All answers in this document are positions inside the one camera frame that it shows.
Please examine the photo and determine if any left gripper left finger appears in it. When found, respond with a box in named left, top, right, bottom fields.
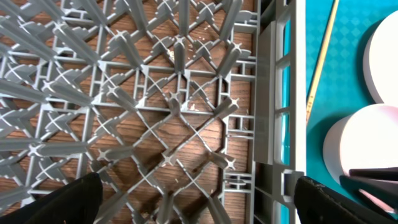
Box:
left=1, top=172, right=103, bottom=224

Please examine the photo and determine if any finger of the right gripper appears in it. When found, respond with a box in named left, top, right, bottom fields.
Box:
left=339, top=167, right=397, bottom=213

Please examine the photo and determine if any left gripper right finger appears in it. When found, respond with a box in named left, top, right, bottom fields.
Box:
left=294, top=176, right=395, bottom=224

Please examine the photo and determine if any small white cup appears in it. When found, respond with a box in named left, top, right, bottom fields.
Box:
left=323, top=103, right=397, bottom=195

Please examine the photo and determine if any pink bowl with rice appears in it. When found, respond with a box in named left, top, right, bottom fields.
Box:
left=363, top=11, right=397, bottom=106

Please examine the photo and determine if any grey plastic dishwasher rack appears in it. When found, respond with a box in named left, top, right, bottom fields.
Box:
left=0, top=0, right=307, bottom=224

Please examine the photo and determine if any teal plastic serving tray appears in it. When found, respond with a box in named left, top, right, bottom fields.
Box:
left=299, top=0, right=397, bottom=198

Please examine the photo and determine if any left wooden chopstick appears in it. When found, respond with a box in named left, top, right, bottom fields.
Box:
left=306, top=0, right=340, bottom=124

